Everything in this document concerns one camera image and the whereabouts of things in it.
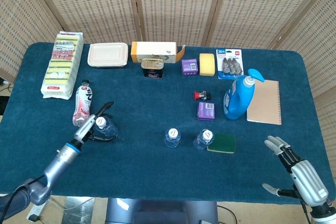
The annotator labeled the yellow sponge multipack bag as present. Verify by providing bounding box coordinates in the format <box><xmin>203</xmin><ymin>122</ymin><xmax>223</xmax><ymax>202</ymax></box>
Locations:
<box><xmin>40</xmin><ymin>31</ymin><xmax>85</xmax><ymax>101</ymax></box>

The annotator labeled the red emergency stop button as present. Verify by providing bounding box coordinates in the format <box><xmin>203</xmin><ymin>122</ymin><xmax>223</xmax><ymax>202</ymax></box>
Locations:
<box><xmin>193</xmin><ymin>90</ymin><xmax>212</xmax><ymax>101</ymax></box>

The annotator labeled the brown spiral notebook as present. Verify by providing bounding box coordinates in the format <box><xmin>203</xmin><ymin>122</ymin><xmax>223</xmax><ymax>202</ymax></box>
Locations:
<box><xmin>246</xmin><ymin>79</ymin><xmax>283</xmax><ymax>126</ymax></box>

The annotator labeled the black luncheon meat can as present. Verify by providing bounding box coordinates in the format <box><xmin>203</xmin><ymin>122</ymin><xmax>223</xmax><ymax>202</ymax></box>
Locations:
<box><xmin>141</xmin><ymin>58</ymin><xmax>165</xmax><ymax>80</ymax></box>

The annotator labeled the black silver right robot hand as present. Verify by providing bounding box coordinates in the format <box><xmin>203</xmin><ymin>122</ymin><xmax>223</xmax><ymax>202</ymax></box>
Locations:
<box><xmin>262</xmin><ymin>135</ymin><xmax>329</xmax><ymax>208</ymax></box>

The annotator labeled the plain yellow sponge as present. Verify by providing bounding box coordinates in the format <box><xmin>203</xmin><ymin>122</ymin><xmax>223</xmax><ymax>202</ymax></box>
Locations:
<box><xmin>198</xmin><ymin>52</ymin><xmax>217</xmax><ymax>77</ymax></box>

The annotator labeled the blue detergent pump bottle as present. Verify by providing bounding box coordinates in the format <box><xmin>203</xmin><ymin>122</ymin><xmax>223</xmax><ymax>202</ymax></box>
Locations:
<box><xmin>223</xmin><ymin>68</ymin><xmax>266</xmax><ymax>121</ymax></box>

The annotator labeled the pink drink bottle black cap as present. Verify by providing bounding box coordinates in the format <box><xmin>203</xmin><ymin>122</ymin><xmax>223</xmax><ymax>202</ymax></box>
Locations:
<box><xmin>72</xmin><ymin>79</ymin><xmax>95</xmax><ymax>127</ymax></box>

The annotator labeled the shiny steel table leg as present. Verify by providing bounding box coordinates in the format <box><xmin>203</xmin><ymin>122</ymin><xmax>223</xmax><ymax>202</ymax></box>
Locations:
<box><xmin>62</xmin><ymin>197</ymin><xmax>95</xmax><ymax>224</ymax></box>

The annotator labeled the green yellow scouring sponge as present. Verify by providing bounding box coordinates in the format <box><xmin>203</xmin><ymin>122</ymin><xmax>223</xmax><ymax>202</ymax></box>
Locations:
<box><xmin>206</xmin><ymin>132</ymin><xmax>236</xmax><ymax>154</ymax></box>

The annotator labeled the small purple cardboard box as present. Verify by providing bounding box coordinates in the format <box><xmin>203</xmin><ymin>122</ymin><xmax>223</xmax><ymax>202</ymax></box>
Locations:
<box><xmin>196</xmin><ymin>101</ymin><xmax>217</xmax><ymax>122</ymax></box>
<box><xmin>181</xmin><ymin>58</ymin><xmax>199</xmax><ymax>77</ymax></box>

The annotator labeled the white power strip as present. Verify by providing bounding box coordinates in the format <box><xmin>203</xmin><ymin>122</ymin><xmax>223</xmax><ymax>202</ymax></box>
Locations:
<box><xmin>26</xmin><ymin>201</ymin><xmax>50</xmax><ymax>222</ymax></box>

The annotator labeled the clear water bottle white cap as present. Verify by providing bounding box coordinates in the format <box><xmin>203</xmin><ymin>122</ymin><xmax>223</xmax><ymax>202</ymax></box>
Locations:
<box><xmin>164</xmin><ymin>128</ymin><xmax>182</xmax><ymax>148</ymax></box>
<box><xmin>193</xmin><ymin>129</ymin><xmax>215</xmax><ymax>151</ymax></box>
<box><xmin>94</xmin><ymin>115</ymin><xmax>119</xmax><ymax>140</ymax></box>

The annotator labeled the beige lidded food container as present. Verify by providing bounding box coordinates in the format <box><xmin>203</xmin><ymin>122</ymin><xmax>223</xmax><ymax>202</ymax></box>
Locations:
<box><xmin>87</xmin><ymin>42</ymin><xmax>129</xmax><ymax>69</ymax></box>

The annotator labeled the dark blue table cloth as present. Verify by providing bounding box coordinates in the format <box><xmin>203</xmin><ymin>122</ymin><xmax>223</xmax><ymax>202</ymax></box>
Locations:
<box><xmin>0</xmin><ymin>41</ymin><xmax>331</xmax><ymax>206</ymax></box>

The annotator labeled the orange white carton box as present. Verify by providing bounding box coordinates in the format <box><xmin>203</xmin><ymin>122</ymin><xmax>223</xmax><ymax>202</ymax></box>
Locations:
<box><xmin>130</xmin><ymin>41</ymin><xmax>186</xmax><ymax>64</ymax></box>

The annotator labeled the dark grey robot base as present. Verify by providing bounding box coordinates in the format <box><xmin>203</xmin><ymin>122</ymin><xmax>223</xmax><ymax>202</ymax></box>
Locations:
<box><xmin>104</xmin><ymin>198</ymin><xmax>219</xmax><ymax>224</ymax></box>

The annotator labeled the woven bamboo folding screen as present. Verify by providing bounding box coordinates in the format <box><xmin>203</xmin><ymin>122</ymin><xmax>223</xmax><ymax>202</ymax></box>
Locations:
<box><xmin>0</xmin><ymin>0</ymin><xmax>336</xmax><ymax>162</ymax></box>

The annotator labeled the blue white blister pack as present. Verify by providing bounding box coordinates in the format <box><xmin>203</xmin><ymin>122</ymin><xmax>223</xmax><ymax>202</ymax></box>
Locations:
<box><xmin>216</xmin><ymin>48</ymin><xmax>244</xmax><ymax>80</ymax></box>

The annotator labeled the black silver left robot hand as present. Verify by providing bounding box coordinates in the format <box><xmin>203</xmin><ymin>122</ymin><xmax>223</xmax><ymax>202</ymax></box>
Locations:
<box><xmin>72</xmin><ymin>100</ymin><xmax>116</xmax><ymax>145</ymax></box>

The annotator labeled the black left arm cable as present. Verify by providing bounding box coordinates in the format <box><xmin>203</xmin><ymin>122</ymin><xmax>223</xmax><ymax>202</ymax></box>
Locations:
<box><xmin>4</xmin><ymin>175</ymin><xmax>45</xmax><ymax>214</ymax></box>

